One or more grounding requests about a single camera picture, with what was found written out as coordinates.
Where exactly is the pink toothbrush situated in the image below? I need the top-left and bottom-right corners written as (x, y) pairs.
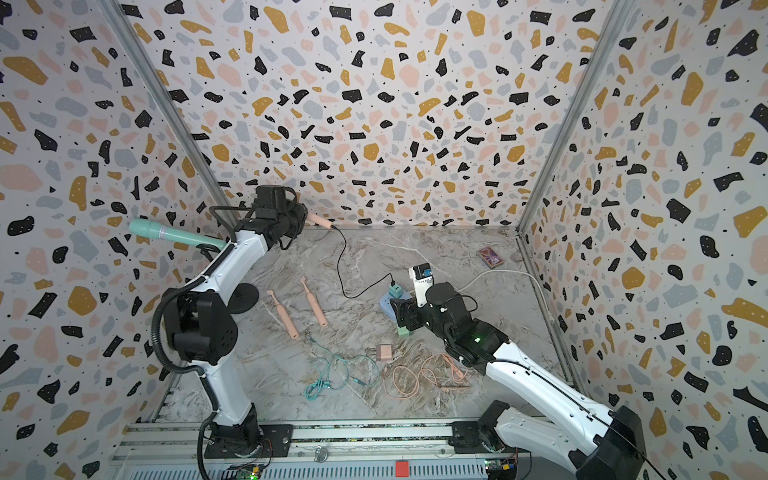
top-left (307, 213), bottom-right (334, 230)
top-left (267, 290), bottom-right (299, 340)
top-left (300, 277), bottom-right (329, 327)

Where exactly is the teal plug adapter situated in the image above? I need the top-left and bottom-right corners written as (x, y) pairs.
top-left (388, 283), bottom-right (403, 298)

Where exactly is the pink cable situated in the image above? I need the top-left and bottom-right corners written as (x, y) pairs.
top-left (380, 352), bottom-right (472, 400)

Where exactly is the black charging cable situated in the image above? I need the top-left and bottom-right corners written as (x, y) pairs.
top-left (328, 224), bottom-right (397, 300)

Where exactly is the pink plug adapter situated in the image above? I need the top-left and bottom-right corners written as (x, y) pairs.
top-left (376, 344), bottom-right (394, 362)

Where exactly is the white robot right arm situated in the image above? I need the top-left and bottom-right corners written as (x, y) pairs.
top-left (390, 282), bottom-right (647, 479)

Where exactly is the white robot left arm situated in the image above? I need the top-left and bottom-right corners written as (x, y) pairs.
top-left (150, 185), bottom-right (308, 449)

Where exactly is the light blue power strip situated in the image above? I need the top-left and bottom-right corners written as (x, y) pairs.
top-left (379, 291), bottom-right (411, 322)

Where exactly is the small colourful card box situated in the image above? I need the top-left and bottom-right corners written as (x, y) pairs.
top-left (478, 247), bottom-right (504, 269)

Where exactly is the black microphone stand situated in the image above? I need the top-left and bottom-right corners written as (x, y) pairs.
top-left (227, 283), bottom-right (260, 314)

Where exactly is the mint green microphone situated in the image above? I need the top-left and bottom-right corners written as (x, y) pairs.
top-left (129, 218), bottom-right (227, 250)

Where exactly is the black corrugated conduit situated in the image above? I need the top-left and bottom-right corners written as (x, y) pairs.
top-left (149, 203), bottom-right (265, 480)

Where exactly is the white power strip cable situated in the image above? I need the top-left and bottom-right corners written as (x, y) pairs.
top-left (455, 268), bottom-right (553, 325)

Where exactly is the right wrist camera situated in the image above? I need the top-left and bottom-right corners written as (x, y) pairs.
top-left (408, 263), bottom-right (434, 307)

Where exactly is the teal coiled cable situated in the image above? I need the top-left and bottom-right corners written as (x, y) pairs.
top-left (302, 338), bottom-right (382, 402)

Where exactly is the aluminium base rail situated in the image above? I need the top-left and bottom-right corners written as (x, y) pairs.
top-left (104, 410), bottom-right (602, 479)

